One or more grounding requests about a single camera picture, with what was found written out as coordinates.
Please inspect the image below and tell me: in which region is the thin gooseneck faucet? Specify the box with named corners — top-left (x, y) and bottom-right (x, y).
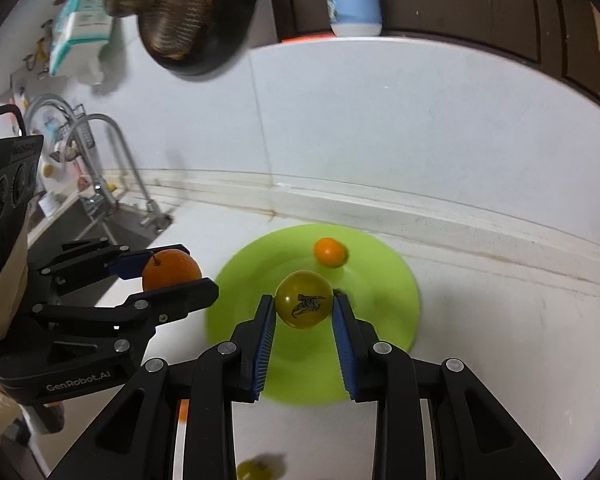
top-left (67, 114), bottom-right (173, 233)

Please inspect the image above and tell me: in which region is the dark wooden window frame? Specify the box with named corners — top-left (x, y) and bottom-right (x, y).
top-left (270, 0), bottom-right (600, 121)

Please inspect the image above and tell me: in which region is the brass perforated strainer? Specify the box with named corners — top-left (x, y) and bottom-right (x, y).
top-left (140, 0), bottom-right (216, 58)

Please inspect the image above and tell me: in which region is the person's left forearm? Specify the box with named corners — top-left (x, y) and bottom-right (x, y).
top-left (0, 207), bottom-right (31, 346)

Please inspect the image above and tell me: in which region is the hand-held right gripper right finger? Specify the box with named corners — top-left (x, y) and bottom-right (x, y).
top-left (331, 292), bottom-right (588, 480)

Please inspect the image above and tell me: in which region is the chrome pull-down faucet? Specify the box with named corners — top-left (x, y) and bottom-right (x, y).
top-left (26, 94), bottom-right (121, 217)

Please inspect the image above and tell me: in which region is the orange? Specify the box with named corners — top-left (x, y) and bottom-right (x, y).
top-left (313, 237), bottom-right (350, 268)
top-left (141, 249), bottom-right (203, 292)

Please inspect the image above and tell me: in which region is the black cable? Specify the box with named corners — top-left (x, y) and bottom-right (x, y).
top-left (0, 105), bottom-right (28, 140)

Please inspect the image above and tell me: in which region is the paper towel pack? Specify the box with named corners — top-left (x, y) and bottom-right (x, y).
top-left (47, 0), bottom-right (131, 86)

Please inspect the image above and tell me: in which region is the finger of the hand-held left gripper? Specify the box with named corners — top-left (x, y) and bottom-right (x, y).
top-left (27, 240), bottom-right (191, 297)
top-left (30, 278), bottom-right (220, 376)

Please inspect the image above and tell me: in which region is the black frying pan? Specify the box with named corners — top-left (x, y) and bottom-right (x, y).
top-left (137, 0), bottom-right (258, 77)

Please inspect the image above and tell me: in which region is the green plum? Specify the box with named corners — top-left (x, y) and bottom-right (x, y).
top-left (236, 455), bottom-right (286, 480)
top-left (274, 270), bottom-right (334, 331)

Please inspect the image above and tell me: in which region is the steel sink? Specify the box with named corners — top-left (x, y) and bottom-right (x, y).
top-left (27, 200), bottom-right (173, 281)

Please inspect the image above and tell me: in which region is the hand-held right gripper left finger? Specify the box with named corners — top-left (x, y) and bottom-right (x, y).
top-left (45, 294), bottom-right (278, 480)

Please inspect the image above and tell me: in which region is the green plate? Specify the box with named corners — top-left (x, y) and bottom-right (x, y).
top-left (206, 224), bottom-right (422, 405)

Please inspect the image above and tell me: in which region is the black wire basket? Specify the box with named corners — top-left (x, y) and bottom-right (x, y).
top-left (42, 104), bottom-right (88, 161)

